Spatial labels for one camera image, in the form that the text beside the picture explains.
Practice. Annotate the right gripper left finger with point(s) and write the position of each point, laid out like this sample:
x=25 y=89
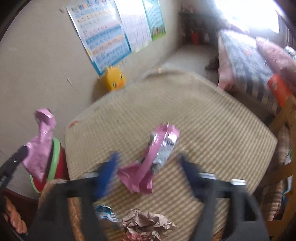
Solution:
x=67 y=211

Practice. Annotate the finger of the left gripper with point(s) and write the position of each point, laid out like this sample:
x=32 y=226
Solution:
x=10 y=165

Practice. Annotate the pink foil wrapper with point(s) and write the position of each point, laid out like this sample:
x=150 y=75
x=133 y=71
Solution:
x=39 y=147
x=138 y=176

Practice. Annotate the blue white snack bag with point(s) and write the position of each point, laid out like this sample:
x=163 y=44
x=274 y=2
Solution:
x=104 y=212

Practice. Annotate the brown paper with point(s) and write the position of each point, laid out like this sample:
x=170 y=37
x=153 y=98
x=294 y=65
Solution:
x=140 y=225

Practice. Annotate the red green-rimmed trash bin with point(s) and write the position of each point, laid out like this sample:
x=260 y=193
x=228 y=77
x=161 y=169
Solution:
x=56 y=167

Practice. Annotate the wooden chair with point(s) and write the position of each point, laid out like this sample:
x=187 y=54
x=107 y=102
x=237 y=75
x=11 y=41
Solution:
x=277 y=188

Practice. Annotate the yellow checked tablecloth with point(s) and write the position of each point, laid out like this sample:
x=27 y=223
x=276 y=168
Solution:
x=150 y=123

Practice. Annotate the orange box on bed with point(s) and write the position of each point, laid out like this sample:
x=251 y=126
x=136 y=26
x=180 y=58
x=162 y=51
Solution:
x=279 y=89

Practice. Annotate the yellow duck potty seat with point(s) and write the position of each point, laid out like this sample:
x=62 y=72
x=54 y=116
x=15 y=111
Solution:
x=113 y=79

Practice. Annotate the bed with plaid blanket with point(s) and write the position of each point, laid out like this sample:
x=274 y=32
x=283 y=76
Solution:
x=242 y=69

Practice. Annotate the pink quilt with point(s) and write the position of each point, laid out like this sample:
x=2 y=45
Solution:
x=279 y=61

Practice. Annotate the red container on floor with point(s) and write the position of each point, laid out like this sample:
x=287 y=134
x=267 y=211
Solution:
x=195 y=38

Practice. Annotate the blue pinyin wall poster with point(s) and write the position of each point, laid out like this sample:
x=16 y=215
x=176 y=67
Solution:
x=99 y=28

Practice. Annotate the white chart wall poster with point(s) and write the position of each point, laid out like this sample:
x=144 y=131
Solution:
x=134 y=22

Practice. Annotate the green number wall poster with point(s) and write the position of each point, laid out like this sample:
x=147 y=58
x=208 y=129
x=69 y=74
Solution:
x=154 y=18

